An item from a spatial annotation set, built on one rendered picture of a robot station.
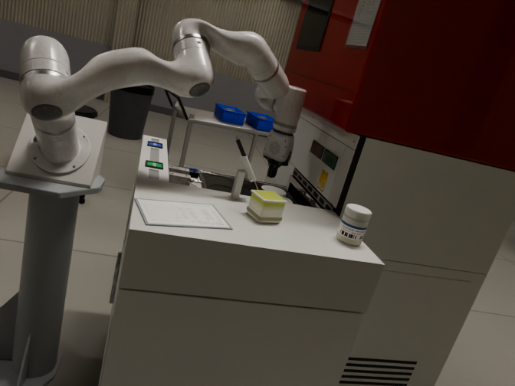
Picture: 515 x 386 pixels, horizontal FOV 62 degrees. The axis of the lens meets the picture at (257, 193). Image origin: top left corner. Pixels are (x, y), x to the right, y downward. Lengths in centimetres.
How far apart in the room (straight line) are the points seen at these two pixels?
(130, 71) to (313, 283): 71
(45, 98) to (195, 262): 55
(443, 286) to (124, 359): 117
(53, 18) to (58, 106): 686
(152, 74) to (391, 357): 136
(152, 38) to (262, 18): 189
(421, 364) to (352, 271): 93
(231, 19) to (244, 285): 697
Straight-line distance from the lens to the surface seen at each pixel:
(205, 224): 102
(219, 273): 100
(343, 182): 139
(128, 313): 105
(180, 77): 115
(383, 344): 180
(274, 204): 112
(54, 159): 154
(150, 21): 779
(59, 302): 180
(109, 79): 121
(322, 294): 111
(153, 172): 136
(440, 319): 187
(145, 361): 114
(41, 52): 127
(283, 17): 793
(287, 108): 151
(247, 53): 121
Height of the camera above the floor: 137
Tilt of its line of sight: 17 degrees down
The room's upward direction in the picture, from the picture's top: 15 degrees clockwise
